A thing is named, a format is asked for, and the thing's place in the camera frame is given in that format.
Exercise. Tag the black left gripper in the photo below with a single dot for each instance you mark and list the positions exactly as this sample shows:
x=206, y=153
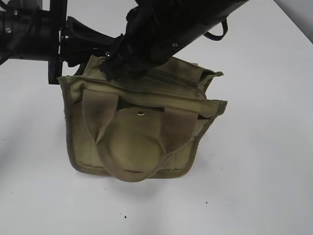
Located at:
x=72, y=41

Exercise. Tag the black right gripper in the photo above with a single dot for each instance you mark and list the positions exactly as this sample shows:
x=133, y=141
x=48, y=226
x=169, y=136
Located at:
x=154, y=33

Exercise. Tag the olive yellow canvas bag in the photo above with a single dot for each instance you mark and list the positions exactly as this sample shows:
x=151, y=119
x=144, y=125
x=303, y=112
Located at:
x=138, y=129

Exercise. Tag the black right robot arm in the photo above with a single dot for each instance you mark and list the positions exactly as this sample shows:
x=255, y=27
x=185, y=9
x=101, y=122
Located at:
x=227, y=7

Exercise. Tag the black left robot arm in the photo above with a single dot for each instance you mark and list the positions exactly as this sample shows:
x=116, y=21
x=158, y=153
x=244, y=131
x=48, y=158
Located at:
x=28, y=32

